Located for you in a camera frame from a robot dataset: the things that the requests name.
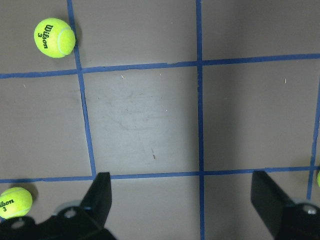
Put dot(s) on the middle tennis ball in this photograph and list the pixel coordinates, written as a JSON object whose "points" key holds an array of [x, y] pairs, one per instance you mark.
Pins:
{"points": [[318, 179]]}

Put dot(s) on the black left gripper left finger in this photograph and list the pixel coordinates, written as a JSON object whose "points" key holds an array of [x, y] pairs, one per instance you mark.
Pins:
{"points": [[97, 201]]}

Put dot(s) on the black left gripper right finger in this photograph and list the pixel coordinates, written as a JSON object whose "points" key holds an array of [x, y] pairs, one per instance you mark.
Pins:
{"points": [[269, 201]]}

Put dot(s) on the tennis ball by left base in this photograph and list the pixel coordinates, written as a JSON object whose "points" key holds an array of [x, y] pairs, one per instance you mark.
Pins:
{"points": [[15, 202]]}

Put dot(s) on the tennis ball near left gripper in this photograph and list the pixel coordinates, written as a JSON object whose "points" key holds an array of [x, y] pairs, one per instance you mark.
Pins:
{"points": [[54, 38]]}

